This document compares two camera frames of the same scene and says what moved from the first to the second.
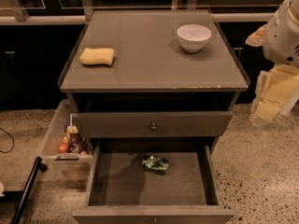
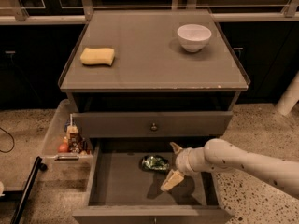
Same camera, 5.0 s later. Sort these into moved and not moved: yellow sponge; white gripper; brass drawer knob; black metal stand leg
Moved: white gripper
Not moved: black metal stand leg; brass drawer knob; yellow sponge
